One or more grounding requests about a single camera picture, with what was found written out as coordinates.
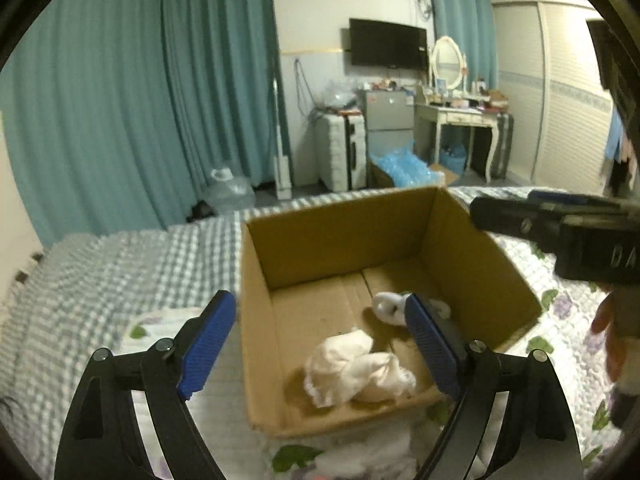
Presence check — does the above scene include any white knotted sock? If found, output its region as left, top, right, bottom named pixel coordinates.
left=371, top=292, right=451, bottom=327

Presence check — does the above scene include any cream cloth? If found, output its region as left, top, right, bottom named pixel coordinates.
left=303, top=330, right=416, bottom=408

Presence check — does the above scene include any person's right hand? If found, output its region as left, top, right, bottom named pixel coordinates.
left=590, top=286, right=639, bottom=387

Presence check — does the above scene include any dark striped suitcase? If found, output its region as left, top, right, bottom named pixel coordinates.
left=491, top=113, right=514, bottom=180

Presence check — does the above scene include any small cardboard box on floor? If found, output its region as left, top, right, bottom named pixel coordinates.
left=430, top=164, right=461, bottom=186

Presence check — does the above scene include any blue waste basket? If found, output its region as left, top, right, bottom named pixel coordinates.
left=439, top=144, right=468, bottom=174

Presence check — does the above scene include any white louvered wardrobe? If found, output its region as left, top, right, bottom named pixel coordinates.
left=492, top=0, right=613, bottom=194

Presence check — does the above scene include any white dressing table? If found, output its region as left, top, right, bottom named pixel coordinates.
left=414, top=103, right=499, bottom=184

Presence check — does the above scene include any blue plastic bags pile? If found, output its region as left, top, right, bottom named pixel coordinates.
left=370, top=146, right=446, bottom=188

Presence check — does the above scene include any grey checkered bed sheet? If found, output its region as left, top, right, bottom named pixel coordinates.
left=0, top=185, right=572, bottom=480

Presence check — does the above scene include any white floral quilt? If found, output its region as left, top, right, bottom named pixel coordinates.
left=119, top=228, right=632, bottom=480

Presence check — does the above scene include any white oval vanity mirror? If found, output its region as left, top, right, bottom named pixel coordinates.
left=430, top=36, right=468, bottom=91

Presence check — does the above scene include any small grey refrigerator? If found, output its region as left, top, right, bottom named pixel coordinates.
left=358, top=90, right=414, bottom=159

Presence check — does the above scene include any white hard-shell suitcase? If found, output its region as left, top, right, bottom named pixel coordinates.
left=314, top=114, right=367, bottom=193

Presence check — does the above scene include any teal corner curtain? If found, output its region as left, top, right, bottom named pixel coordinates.
left=432, top=0, right=498, bottom=89

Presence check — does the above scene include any brown cardboard box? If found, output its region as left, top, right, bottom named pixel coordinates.
left=239, top=188, right=542, bottom=438

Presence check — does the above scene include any clear water jug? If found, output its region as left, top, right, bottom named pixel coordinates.
left=204, top=167, right=256, bottom=216

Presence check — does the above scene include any teal window curtain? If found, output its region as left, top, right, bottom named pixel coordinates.
left=1, top=0, right=284, bottom=246

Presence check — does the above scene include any black wall television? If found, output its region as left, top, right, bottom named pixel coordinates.
left=349, top=18, right=428, bottom=70

